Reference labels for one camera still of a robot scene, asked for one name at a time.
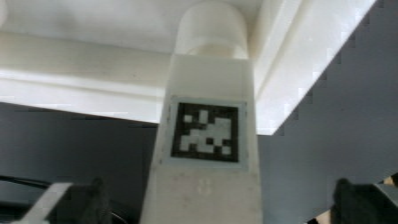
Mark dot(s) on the white table leg with tag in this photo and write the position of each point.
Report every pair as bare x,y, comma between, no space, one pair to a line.
204,180

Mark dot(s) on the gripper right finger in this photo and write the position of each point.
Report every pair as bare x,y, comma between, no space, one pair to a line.
364,203

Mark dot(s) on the white square tabletop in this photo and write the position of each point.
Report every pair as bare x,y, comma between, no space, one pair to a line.
99,55

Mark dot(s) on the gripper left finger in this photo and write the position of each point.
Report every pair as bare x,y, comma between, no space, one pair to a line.
71,204

